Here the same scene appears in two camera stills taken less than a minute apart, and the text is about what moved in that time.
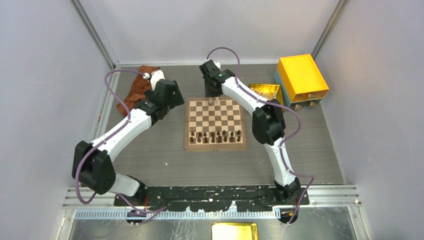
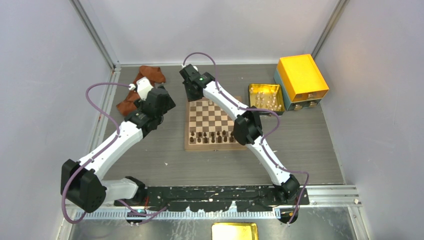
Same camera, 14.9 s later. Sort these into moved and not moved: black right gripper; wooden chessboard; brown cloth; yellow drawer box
Moved: black right gripper
Not moved: yellow drawer box; brown cloth; wooden chessboard
